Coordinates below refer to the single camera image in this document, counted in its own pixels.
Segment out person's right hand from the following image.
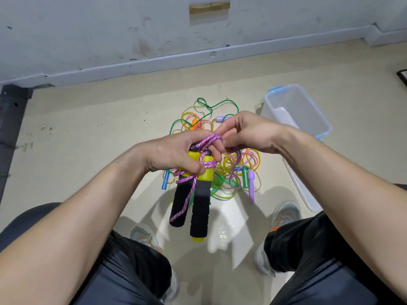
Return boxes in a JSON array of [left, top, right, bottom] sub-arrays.
[[213, 111, 287, 156]]

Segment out person's left hand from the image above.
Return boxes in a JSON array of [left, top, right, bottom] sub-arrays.
[[137, 129, 226, 178]]

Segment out clear storage box blue latches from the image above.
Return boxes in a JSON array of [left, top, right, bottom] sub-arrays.
[[261, 83, 333, 142]]

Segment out pile of colourful jump ropes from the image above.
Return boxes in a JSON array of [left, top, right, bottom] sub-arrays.
[[161, 97, 262, 204]]

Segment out pink rope with black-yellow handles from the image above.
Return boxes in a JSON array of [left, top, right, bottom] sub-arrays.
[[168, 132, 225, 243]]

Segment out person's right forearm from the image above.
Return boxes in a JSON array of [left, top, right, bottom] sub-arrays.
[[276, 124, 407, 302]]

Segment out person's left forearm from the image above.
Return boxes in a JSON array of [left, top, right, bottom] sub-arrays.
[[0, 146, 153, 305]]

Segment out clear plastic box lid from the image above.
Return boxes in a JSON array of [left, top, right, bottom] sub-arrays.
[[283, 152, 325, 214]]

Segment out grey right shoe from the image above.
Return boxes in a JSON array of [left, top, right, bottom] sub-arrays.
[[254, 201, 303, 277]]

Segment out grey shoe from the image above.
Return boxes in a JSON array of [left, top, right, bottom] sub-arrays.
[[129, 225, 181, 302], [254, 201, 303, 277]]

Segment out grey left shoe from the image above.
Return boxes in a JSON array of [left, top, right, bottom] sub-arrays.
[[129, 225, 181, 302]]

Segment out black shorts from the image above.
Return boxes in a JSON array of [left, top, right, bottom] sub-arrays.
[[0, 184, 407, 305]]

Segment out small wooden wall block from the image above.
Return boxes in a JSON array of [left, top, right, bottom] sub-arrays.
[[189, 2, 231, 14]]

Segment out black metal rack frame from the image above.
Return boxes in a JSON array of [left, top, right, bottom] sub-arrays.
[[0, 84, 33, 204]]

